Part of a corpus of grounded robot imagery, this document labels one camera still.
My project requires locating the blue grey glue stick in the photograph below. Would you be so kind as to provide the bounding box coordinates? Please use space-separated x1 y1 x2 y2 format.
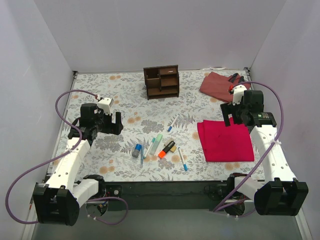
131 144 142 158

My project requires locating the light blue pen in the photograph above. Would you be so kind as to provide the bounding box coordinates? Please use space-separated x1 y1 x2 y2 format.
140 146 144 167

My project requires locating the teal capped white pen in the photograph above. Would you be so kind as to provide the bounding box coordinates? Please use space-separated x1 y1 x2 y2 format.
143 137 156 159

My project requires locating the green highlighter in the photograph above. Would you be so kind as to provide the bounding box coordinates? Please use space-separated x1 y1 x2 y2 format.
150 133 163 155

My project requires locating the orange black highlighter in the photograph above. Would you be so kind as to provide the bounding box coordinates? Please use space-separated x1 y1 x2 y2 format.
158 140 175 159

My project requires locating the blue capped white pen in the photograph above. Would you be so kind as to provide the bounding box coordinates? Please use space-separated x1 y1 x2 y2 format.
167 114 180 132

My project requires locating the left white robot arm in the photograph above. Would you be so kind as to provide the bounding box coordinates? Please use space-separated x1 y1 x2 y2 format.
32 98 124 226

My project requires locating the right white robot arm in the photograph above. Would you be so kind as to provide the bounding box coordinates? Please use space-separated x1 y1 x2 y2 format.
221 85 309 216

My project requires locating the crimson folded cloth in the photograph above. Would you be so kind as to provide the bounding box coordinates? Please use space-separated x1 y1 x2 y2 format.
197 118 255 163

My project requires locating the terracotta folded shirt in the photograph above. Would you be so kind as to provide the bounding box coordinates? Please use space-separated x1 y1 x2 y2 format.
199 72 245 103

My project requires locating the floral table mat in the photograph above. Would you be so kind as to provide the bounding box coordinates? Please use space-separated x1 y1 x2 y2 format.
66 70 265 182

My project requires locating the brown wooden desk organizer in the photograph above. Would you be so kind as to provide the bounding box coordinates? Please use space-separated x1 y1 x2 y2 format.
143 65 180 100

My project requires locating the tan small eraser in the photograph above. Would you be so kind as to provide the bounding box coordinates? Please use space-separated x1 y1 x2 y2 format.
170 146 177 153

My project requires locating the blue tipped white pen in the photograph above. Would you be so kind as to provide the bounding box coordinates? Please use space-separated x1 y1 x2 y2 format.
178 147 188 171

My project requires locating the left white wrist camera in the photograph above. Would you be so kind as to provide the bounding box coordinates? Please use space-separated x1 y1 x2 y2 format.
97 97 114 115

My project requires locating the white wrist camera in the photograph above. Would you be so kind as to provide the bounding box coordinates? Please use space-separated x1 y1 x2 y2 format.
97 97 114 115
229 84 247 106

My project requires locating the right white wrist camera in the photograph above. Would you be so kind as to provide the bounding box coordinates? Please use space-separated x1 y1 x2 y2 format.
229 84 247 106

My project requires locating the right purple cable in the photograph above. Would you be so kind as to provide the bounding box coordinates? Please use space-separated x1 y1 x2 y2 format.
212 81 285 218

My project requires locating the purple cable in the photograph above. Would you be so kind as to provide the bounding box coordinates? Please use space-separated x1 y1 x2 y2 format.
212 81 285 218
5 89 129 225

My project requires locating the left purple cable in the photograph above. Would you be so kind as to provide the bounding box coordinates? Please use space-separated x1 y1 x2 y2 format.
5 89 129 225

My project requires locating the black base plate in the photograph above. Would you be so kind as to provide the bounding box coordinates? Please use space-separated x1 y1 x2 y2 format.
104 180 231 211

